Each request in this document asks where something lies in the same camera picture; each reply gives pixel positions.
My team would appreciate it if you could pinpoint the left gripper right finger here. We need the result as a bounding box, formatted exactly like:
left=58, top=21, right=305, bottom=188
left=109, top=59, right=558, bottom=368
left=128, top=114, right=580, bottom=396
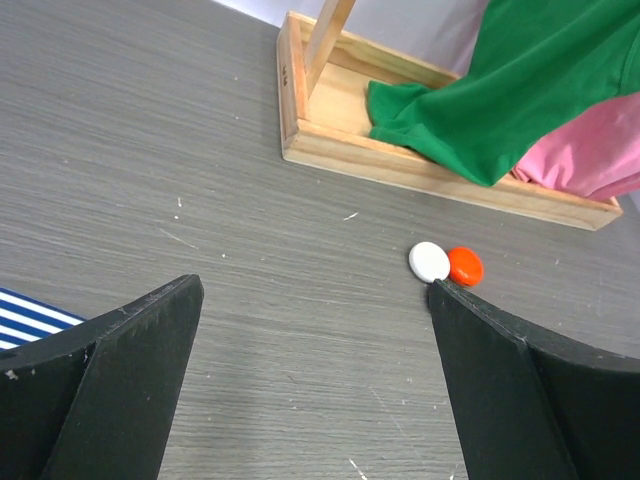
left=427, top=281, right=639, bottom=479

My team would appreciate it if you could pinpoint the white earbud case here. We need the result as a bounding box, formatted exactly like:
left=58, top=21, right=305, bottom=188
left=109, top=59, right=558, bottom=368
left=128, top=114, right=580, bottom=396
left=408, top=241, right=451, bottom=284

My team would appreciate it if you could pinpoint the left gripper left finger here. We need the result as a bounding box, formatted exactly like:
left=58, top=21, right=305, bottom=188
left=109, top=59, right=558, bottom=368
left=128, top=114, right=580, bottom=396
left=1, top=274, right=204, bottom=479

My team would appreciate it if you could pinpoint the green tank top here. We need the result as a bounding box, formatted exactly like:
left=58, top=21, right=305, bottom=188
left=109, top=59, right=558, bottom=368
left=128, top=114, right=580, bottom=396
left=367, top=1, right=639, bottom=187

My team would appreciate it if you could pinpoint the orange earbud case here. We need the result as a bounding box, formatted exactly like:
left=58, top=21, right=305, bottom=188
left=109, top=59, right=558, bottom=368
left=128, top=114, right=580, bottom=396
left=448, top=246, right=484, bottom=287

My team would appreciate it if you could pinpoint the pink t-shirt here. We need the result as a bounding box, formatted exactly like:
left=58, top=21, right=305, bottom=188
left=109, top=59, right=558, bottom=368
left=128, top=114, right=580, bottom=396
left=512, top=93, right=639, bottom=201

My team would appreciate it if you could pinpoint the blue white striped cloth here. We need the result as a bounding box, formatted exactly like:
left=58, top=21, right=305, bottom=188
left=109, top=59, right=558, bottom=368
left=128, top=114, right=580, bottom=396
left=0, top=288, right=85, bottom=351

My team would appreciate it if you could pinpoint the wooden clothes rack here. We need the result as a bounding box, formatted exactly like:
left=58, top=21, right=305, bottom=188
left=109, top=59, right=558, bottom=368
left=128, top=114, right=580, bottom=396
left=276, top=1, right=623, bottom=231

